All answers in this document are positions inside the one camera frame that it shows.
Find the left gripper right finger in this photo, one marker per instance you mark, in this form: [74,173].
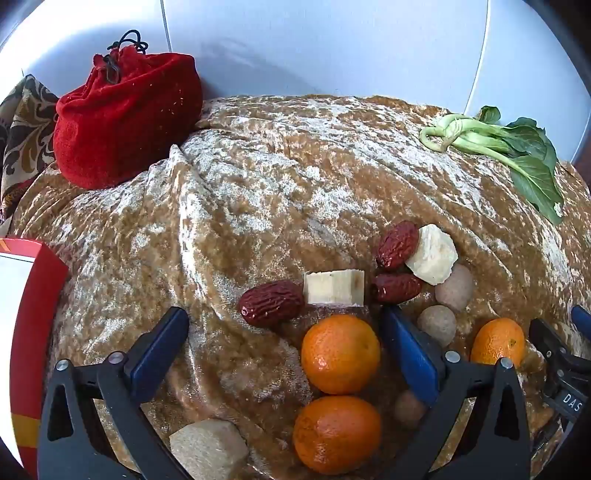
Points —
[496,441]

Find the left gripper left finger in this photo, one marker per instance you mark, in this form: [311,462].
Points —
[72,442]

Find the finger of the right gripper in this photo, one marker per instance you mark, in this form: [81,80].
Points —
[582,320]
[567,385]

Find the brown longan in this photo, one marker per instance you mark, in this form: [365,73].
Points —
[409,410]
[457,291]
[440,323]

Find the orange tangerine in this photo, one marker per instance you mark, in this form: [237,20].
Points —
[340,354]
[499,338]
[337,434]

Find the beige yam chunk foreground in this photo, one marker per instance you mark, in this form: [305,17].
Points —
[209,449]

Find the white yam chunk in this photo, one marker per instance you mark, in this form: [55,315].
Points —
[435,256]

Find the red jujube date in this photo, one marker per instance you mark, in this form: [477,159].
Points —
[397,245]
[395,288]
[269,304]

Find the white yam cube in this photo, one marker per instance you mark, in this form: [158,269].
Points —
[339,288]

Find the red white box tray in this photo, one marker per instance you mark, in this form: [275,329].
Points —
[32,277]

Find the green bok choy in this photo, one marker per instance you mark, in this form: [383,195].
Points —
[522,146]

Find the brown velvet blanket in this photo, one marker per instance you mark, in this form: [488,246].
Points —
[271,188]

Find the brown patterned cloth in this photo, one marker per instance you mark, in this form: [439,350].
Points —
[28,119]

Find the red velvet drawstring pouch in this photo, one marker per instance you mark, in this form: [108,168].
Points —
[132,108]

